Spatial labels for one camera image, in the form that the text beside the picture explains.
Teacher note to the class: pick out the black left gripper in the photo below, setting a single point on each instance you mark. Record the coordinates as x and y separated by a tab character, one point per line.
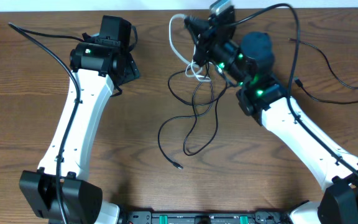
131	71

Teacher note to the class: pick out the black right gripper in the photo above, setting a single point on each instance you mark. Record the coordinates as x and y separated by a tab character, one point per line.
205	45

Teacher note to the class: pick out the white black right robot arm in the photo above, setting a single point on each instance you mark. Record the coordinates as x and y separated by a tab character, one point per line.
263	97

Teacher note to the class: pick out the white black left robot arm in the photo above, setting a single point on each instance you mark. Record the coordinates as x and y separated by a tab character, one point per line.
59	190

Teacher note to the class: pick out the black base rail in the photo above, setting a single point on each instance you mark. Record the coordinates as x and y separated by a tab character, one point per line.
258	217

